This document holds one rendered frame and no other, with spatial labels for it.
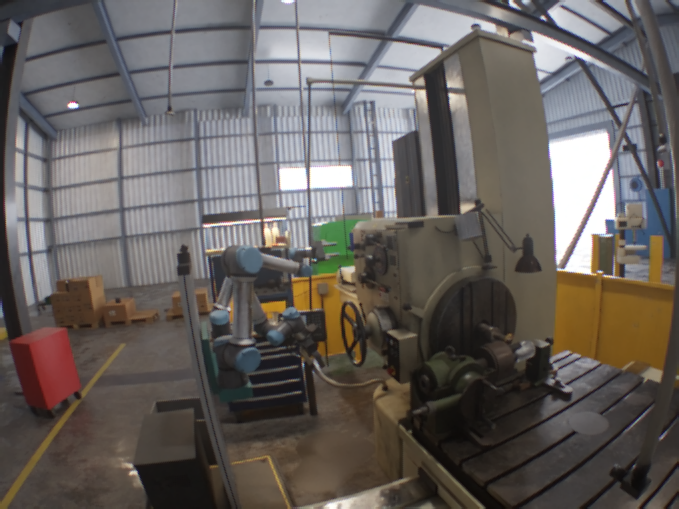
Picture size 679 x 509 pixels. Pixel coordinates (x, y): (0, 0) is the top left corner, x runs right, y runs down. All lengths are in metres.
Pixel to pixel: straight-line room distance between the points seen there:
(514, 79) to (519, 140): 0.41
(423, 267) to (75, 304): 8.20
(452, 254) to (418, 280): 0.24
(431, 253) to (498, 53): 1.36
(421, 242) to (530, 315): 0.97
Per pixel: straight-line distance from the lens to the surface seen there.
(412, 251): 1.77
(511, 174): 2.21
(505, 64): 2.44
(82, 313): 9.05
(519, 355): 1.85
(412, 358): 1.78
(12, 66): 6.36
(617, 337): 3.84
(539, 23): 8.06
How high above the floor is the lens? 1.93
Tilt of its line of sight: 6 degrees down
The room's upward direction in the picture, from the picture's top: 5 degrees counter-clockwise
